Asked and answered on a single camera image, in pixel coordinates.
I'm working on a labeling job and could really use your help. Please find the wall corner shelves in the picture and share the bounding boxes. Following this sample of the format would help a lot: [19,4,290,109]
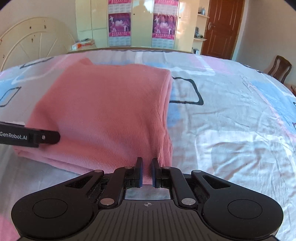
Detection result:
[192,0,210,55]

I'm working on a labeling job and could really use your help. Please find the brown wooden door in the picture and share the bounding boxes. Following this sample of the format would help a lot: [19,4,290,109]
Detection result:
[201,0,245,60]

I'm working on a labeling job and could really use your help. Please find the purple calendar poster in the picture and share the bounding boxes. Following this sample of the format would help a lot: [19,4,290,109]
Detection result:
[152,0,179,49]
[108,0,132,47]

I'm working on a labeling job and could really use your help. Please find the cream round headboard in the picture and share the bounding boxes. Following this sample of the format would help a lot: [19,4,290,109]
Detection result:
[1,17,75,71]

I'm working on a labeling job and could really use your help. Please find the stack of books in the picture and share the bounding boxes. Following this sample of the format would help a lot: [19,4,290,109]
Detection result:
[71,38,95,50]

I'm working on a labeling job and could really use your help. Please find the pink knit sweater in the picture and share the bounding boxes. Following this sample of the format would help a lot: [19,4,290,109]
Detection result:
[15,58,173,184]

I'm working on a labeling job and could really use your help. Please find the left purple calendar poster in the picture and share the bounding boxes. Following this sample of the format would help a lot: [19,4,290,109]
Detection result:
[108,0,132,47]

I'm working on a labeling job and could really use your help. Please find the patterned bed sheet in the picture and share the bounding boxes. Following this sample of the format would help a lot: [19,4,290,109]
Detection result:
[1,50,295,240]

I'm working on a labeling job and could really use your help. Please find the right purple calendar poster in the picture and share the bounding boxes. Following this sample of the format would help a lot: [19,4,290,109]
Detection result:
[152,0,179,49]

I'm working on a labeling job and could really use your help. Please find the cream wardrobe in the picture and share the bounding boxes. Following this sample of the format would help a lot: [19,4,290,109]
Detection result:
[75,1,199,52]

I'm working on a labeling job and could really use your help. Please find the wooden bed frame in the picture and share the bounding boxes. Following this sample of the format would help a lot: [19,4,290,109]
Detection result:
[67,46,194,54]

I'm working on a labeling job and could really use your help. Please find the brown wooden chair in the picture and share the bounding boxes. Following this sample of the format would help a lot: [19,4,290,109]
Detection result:
[267,55,292,84]

